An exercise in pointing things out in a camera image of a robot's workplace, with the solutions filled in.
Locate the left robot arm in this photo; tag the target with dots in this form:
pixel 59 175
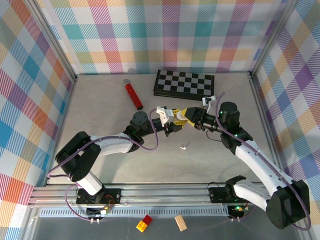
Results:
pixel 112 145

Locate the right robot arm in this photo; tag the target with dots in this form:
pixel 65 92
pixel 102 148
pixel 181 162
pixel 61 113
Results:
pixel 262 167

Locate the black folding chessboard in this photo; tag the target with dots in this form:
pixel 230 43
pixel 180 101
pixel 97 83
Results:
pixel 183 83

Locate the red microphone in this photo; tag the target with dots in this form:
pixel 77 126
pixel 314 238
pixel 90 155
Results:
pixel 132 95

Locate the slotted metal strip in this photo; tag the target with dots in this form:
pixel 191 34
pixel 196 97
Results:
pixel 162 212

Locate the red toy brick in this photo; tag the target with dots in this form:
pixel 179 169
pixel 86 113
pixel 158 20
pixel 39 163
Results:
pixel 148 218

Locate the wooden block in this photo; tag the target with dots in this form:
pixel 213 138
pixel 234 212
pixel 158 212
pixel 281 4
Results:
pixel 181 223

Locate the yellow toy brick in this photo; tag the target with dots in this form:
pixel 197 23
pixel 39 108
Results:
pixel 141 226

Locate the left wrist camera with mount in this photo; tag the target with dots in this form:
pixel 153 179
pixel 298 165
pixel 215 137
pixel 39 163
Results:
pixel 163 115

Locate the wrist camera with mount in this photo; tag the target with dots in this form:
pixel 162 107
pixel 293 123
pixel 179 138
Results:
pixel 163 115
pixel 208 100

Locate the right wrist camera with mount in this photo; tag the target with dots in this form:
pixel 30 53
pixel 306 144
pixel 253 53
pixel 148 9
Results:
pixel 208 100

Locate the aluminium table side rail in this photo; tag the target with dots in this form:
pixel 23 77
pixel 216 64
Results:
pixel 63 117
pixel 265 112

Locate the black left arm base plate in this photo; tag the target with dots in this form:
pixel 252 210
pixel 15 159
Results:
pixel 116 193

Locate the wide aluminium mounting rail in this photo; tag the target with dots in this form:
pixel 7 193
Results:
pixel 162 195

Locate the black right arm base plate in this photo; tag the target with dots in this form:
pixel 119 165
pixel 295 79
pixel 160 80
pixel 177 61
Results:
pixel 217 196

